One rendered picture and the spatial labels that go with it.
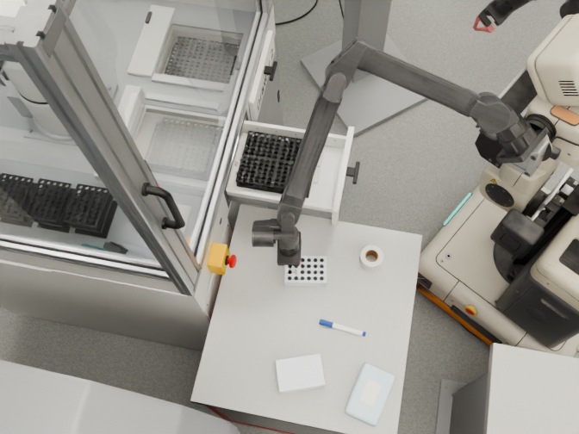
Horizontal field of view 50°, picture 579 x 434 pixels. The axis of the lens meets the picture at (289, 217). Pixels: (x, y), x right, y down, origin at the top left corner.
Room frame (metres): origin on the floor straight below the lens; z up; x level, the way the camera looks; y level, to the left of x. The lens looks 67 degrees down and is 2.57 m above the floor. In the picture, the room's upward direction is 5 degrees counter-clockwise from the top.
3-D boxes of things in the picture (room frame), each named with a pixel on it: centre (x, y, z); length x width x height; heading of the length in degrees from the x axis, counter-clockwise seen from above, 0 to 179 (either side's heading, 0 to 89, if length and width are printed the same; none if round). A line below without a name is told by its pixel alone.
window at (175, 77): (0.98, 0.15, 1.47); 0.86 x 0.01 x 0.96; 164
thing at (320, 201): (0.91, 0.03, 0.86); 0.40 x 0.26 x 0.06; 74
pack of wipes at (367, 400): (0.21, -0.18, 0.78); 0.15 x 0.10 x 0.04; 150
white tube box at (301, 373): (0.29, 0.01, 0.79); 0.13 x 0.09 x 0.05; 94
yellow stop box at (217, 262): (0.62, 0.21, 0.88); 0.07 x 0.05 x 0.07; 164
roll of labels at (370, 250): (0.61, -0.23, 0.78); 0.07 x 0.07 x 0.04
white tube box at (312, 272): (0.59, -0.03, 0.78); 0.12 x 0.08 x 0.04; 84
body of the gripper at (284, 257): (0.62, 0.01, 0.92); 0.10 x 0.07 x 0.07; 173
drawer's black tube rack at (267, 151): (0.90, 0.02, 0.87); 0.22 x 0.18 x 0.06; 74
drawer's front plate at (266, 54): (1.24, 0.05, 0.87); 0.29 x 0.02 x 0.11; 164
